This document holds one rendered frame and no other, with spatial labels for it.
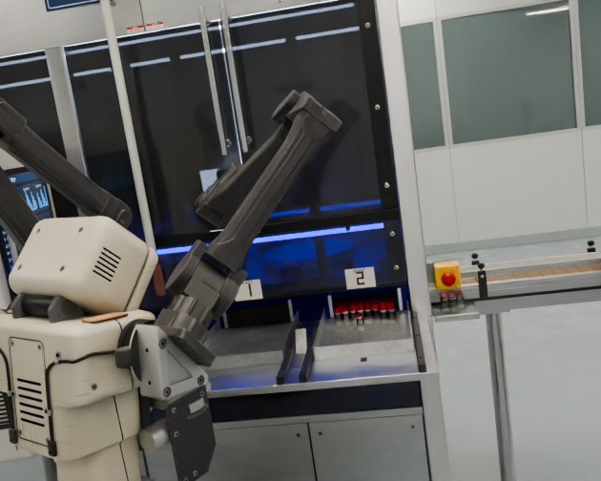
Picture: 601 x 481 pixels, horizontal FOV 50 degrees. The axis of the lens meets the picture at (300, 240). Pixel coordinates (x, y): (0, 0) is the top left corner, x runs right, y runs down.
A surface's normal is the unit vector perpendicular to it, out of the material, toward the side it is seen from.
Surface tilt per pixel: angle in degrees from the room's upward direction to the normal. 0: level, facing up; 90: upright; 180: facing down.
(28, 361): 82
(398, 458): 90
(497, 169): 90
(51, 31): 90
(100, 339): 90
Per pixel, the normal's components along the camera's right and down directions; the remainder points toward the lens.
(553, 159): -0.12, 0.20
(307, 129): 0.37, -0.03
